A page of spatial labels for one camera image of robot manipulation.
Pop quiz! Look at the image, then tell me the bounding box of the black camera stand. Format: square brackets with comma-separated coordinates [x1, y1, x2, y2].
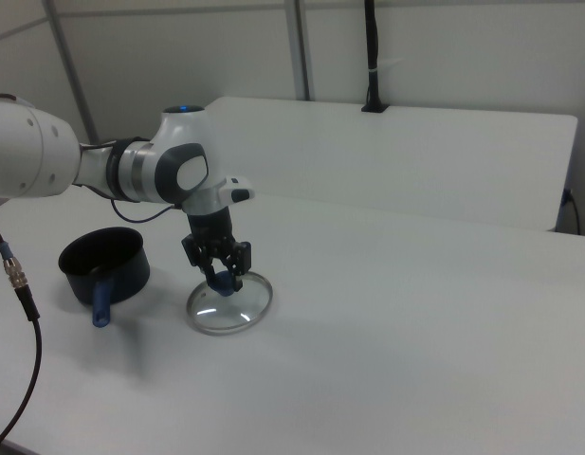
[361, 0, 391, 114]

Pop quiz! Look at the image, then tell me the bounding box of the white folding table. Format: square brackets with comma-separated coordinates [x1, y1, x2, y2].
[204, 97, 579, 233]

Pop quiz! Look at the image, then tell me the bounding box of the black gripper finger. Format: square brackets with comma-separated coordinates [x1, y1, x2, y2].
[225, 240, 252, 291]
[180, 234, 216, 288]

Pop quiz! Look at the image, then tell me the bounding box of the black cable with metal connector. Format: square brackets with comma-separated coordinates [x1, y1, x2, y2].
[0, 208, 43, 440]

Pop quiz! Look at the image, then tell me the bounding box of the glass lid with blue knob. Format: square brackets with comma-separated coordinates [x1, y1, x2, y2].
[186, 268, 274, 337]

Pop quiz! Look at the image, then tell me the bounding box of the grey partition post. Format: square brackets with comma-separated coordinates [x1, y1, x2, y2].
[284, 0, 315, 101]
[46, 0, 98, 146]

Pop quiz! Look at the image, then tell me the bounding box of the dark saucepan with blue handle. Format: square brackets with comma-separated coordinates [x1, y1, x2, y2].
[58, 227, 152, 329]

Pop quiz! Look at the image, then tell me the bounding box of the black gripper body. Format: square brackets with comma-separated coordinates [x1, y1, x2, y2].
[186, 210, 236, 260]

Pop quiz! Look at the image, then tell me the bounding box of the thin dark arm cable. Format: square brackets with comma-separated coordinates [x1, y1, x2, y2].
[110, 197, 183, 225]

